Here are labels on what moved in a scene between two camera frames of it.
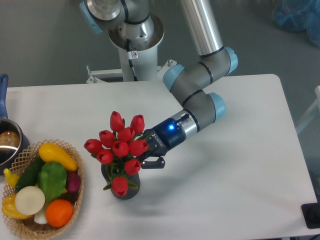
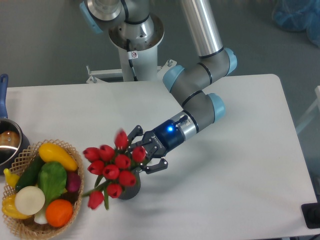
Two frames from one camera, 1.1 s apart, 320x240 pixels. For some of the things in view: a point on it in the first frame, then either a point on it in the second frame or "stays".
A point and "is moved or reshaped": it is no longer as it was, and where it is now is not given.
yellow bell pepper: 9,208 stays
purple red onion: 73,181 stays
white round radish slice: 29,200 stays
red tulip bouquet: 119,149 is moved or reshaped
